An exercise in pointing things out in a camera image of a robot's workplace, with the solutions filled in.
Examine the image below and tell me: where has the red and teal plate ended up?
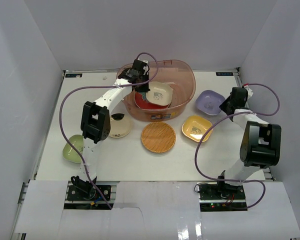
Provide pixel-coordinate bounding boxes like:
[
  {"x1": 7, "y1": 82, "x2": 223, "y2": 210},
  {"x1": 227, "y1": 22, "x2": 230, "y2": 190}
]
[{"x1": 134, "y1": 92, "x2": 170, "y2": 110}]

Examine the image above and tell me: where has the cream square dish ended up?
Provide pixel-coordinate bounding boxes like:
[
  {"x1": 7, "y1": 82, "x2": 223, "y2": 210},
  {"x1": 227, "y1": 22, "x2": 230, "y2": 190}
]
[{"x1": 145, "y1": 81, "x2": 173, "y2": 106}]

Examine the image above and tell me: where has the purple square dish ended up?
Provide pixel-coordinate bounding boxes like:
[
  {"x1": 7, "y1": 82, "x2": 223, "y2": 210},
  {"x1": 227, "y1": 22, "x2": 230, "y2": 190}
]
[{"x1": 195, "y1": 90, "x2": 226, "y2": 116}]

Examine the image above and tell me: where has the light green dish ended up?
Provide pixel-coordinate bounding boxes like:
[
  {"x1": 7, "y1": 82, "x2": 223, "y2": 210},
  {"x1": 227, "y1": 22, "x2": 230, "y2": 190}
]
[{"x1": 62, "y1": 134, "x2": 84, "y2": 164}]

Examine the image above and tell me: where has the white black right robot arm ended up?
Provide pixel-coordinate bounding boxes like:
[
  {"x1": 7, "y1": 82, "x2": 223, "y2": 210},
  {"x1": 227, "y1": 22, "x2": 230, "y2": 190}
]
[{"x1": 215, "y1": 86, "x2": 282, "y2": 200}]

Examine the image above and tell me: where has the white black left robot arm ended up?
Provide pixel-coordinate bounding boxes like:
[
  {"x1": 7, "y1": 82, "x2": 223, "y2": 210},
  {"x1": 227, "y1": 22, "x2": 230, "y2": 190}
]
[{"x1": 71, "y1": 58, "x2": 150, "y2": 200}]

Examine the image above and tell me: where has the pink translucent plastic bin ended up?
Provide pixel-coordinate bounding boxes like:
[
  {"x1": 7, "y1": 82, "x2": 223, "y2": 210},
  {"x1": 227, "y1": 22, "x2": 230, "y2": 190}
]
[{"x1": 122, "y1": 59, "x2": 196, "y2": 122}]

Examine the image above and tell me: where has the yellow square dish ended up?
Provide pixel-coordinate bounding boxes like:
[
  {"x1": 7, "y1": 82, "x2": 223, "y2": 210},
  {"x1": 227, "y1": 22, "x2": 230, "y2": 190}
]
[{"x1": 181, "y1": 115, "x2": 213, "y2": 143}]

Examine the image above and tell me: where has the cream round plate black mark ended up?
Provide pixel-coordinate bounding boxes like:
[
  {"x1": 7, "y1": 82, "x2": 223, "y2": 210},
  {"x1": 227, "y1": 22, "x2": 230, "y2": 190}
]
[{"x1": 109, "y1": 113, "x2": 133, "y2": 138}]

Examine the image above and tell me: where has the round woven bamboo plate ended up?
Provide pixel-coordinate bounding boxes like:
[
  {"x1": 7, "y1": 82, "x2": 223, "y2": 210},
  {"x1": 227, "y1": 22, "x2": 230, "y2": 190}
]
[{"x1": 141, "y1": 122, "x2": 176, "y2": 154}]

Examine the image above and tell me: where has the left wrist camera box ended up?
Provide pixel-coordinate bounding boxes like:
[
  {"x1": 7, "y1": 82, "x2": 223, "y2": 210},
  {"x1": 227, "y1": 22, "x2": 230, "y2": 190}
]
[{"x1": 137, "y1": 59, "x2": 149, "y2": 75}]

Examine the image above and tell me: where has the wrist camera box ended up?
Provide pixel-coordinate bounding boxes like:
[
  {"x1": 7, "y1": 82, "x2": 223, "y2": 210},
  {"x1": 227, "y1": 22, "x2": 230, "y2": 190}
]
[
  {"x1": 242, "y1": 84, "x2": 254, "y2": 99},
  {"x1": 137, "y1": 59, "x2": 149, "y2": 75}
]

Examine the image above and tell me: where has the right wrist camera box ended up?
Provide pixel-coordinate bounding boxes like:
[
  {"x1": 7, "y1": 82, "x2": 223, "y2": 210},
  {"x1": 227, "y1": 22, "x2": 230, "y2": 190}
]
[{"x1": 242, "y1": 84, "x2": 254, "y2": 99}]

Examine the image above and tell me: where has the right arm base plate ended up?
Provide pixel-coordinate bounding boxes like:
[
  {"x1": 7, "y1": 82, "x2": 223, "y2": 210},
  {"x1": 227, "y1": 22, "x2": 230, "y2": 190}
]
[{"x1": 194, "y1": 182, "x2": 246, "y2": 202}]

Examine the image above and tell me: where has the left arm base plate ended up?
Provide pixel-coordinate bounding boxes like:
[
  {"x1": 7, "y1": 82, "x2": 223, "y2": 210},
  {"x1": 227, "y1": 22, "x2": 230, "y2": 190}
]
[{"x1": 66, "y1": 185, "x2": 112, "y2": 201}]

